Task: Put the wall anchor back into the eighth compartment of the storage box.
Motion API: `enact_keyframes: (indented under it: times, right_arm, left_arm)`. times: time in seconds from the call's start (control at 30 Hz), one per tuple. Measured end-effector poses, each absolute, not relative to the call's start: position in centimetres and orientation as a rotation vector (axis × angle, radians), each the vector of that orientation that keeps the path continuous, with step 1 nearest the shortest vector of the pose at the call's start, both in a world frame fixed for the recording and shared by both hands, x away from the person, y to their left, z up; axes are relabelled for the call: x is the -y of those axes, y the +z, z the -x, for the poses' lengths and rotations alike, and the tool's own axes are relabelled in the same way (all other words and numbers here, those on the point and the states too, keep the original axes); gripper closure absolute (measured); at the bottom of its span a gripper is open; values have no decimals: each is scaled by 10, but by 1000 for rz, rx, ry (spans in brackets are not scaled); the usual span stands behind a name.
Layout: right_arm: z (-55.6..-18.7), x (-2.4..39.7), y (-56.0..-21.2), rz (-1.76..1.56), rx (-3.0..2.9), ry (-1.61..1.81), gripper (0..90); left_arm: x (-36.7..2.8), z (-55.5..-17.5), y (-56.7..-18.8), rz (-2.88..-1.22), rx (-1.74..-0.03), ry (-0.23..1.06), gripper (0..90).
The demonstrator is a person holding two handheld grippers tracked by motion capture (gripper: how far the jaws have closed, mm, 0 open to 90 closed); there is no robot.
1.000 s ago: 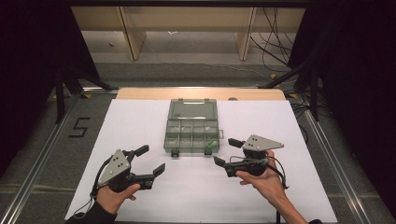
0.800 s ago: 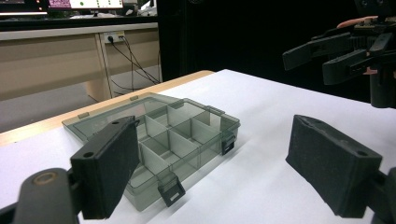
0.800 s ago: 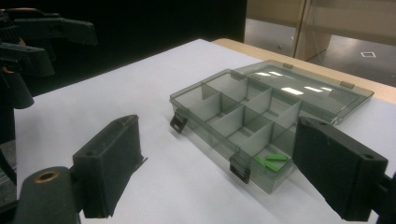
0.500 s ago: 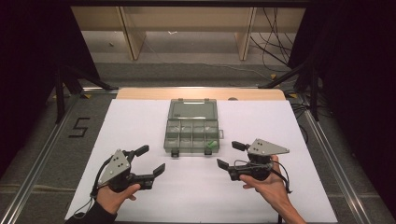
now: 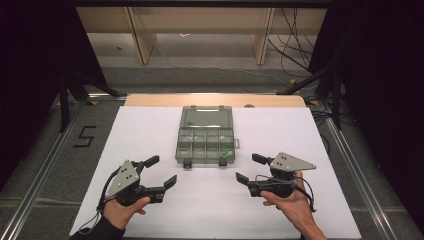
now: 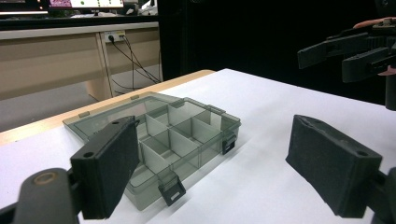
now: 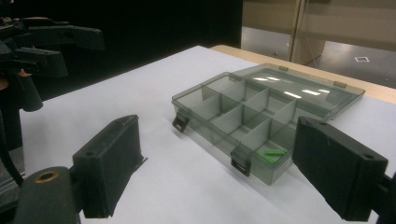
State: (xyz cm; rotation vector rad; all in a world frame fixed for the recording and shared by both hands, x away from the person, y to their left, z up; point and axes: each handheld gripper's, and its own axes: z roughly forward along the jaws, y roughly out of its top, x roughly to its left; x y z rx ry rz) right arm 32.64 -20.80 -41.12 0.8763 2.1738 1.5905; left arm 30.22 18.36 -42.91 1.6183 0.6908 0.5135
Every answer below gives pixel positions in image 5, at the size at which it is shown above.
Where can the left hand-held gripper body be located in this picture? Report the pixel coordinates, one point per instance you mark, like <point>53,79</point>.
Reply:
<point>124,178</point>

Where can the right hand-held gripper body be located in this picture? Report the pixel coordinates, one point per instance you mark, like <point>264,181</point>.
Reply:
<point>286,163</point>

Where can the clear plastic compartment box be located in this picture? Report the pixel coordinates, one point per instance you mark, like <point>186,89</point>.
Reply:
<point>205,140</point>

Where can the person's left hand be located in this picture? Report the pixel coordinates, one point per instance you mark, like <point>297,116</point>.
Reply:
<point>121,211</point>

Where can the person's right hand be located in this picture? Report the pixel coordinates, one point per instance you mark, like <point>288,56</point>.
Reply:
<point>295,208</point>

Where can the white table sheet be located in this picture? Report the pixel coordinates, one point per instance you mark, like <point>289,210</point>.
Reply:
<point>150,133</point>

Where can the round table grommet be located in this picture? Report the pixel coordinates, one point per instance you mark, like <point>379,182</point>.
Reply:
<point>249,106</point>

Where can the black metal stand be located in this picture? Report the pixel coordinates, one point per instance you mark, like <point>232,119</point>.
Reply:
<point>64,106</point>
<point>336,100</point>

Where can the light wooden shelf unit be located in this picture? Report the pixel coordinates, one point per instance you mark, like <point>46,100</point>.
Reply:
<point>200,20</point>

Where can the aluminium floor rail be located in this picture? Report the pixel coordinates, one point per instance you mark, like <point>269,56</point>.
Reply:
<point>361,183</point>
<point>45,170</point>

